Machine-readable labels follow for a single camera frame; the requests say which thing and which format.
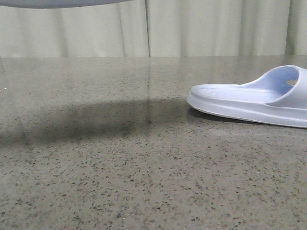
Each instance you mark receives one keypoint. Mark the light blue slipper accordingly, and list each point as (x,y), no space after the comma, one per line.
(54,4)
(278,97)

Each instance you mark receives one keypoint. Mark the pale grey-green curtain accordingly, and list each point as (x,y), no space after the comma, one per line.
(157,28)

